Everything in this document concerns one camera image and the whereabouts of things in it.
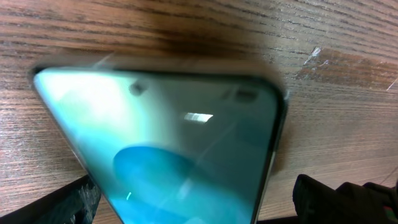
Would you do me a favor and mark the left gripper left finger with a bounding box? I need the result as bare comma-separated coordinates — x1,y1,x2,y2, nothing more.
1,175,101,224

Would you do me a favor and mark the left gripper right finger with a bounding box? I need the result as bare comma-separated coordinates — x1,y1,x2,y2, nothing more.
292,174,397,224

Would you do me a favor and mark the blue-screen Galaxy smartphone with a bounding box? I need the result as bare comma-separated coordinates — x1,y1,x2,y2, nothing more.
32,66,286,223

